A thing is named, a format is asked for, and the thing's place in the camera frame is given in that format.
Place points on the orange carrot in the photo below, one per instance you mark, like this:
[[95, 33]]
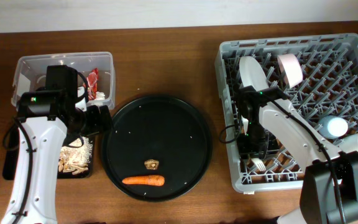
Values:
[[152, 180]]

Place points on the pile of rice and shells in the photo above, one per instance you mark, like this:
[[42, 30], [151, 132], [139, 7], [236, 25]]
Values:
[[76, 157]]

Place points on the black rectangular tray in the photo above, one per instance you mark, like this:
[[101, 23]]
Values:
[[11, 144]]

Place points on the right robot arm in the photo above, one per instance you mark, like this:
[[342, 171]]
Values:
[[330, 185]]

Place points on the round black tray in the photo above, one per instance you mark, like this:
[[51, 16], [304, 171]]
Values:
[[163, 128]]

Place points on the blue cup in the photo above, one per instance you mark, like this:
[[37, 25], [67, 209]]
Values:
[[332, 127]]

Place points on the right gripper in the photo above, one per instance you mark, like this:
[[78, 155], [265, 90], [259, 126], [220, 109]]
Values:
[[271, 145]]

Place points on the grey dishwasher rack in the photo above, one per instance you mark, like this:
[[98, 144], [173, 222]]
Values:
[[329, 65]]

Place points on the grey plate with rice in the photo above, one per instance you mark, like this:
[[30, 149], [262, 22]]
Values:
[[252, 73]]

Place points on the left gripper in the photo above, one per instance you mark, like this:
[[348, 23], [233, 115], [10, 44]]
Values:
[[97, 126]]

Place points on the clear plastic bin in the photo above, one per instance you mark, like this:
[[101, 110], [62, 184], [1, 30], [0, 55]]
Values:
[[30, 73]]

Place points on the white plastic fork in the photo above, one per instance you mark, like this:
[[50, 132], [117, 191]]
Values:
[[255, 160]]

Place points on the brown food chunk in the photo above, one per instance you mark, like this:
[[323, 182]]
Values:
[[151, 164]]

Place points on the pink bowl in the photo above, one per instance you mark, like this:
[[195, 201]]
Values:
[[290, 65]]

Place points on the white tissue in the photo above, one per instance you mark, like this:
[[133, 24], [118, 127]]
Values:
[[100, 96]]

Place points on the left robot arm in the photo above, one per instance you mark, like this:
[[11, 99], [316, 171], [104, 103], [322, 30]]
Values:
[[48, 119]]

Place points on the red snack wrapper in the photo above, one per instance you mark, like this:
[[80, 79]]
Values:
[[92, 80]]

